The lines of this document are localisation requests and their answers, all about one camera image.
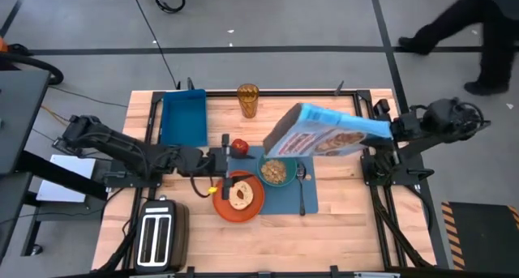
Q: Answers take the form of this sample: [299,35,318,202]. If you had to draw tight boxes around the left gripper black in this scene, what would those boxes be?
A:
[176,134,256,200]

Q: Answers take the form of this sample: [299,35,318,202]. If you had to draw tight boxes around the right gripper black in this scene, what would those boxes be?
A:
[372,98,425,144]

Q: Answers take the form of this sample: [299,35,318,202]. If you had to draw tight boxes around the red apple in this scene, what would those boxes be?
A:
[230,138,251,156]

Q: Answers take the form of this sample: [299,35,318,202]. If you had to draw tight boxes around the toasted bagel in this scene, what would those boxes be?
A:
[228,180,255,212]

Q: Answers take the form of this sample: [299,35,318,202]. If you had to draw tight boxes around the orange plate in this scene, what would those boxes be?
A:
[212,169,266,224]

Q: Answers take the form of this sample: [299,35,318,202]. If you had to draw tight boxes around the teal bowl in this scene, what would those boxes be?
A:
[256,154,298,188]

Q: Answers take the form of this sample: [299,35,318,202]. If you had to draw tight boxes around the dark metal spoon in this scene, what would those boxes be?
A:
[295,162,307,217]

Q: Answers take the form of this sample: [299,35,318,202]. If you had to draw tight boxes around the blue cinnamon cereal box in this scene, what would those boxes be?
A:
[262,102,393,159]

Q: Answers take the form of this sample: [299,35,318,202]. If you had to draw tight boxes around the brown cereal pieces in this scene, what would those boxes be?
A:
[260,159,288,185]

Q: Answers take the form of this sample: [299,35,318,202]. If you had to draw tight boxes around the blue placemat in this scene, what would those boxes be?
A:
[217,144,320,217]

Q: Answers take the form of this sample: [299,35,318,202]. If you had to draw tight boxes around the blue plastic bin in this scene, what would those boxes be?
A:
[160,88,208,148]

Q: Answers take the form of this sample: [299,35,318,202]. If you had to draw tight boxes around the black and silver toaster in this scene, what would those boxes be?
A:
[131,199,190,274]

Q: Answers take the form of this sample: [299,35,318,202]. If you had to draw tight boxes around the person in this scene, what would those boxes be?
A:
[397,0,519,96]

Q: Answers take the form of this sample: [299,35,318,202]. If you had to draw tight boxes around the black hazard-striped mat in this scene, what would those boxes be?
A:
[440,200,519,271]

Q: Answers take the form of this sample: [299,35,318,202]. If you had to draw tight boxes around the white board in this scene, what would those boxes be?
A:
[35,154,98,204]

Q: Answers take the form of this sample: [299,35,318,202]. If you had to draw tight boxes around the black side desk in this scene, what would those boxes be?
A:
[0,69,110,267]

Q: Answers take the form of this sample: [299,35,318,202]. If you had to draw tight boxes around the long black floor cable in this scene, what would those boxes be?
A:
[128,0,182,90]

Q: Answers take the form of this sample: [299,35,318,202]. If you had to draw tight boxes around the coiled black floor cable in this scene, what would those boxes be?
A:
[153,0,187,15]

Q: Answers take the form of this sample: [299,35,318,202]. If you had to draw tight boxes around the thin yellow cable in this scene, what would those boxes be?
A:
[40,105,71,124]

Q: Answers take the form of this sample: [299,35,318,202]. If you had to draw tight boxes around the thick black hose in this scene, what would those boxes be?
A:
[0,50,65,87]

